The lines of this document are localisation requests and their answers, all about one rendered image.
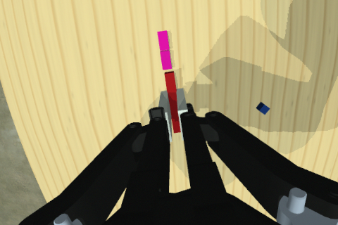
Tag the small magenta block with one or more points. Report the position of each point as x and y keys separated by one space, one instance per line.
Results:
x=165 y=59
x=163 y=40

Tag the small blue cube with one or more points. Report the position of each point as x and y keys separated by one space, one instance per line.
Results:
x=262 y=108

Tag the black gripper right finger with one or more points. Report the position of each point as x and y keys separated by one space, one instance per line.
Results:
x=289 y=193

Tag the dark red rod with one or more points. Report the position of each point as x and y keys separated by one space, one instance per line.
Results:
x=172 y=96

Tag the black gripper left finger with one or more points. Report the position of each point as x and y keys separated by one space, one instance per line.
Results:
x=125 y=163

